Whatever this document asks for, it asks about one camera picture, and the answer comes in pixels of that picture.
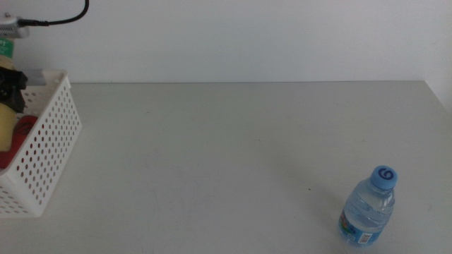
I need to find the red cola can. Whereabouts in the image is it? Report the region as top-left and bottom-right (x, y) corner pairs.
(0, 115), (39, 169)

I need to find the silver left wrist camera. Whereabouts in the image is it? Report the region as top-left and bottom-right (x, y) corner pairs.
(0, 13), (31, 40)

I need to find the yellow tea bottle green label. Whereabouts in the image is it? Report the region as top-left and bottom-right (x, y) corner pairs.
(0, 37), (19, 152)

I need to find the black camera cable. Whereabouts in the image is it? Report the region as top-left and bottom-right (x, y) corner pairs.
(17, 0), (90, 28)

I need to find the small water bottle blue cap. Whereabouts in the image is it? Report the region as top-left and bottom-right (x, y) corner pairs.
(338, 165), (398, 247)

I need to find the white perforated plastic basket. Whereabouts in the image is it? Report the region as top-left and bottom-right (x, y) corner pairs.
(0, 68), (83, 218)

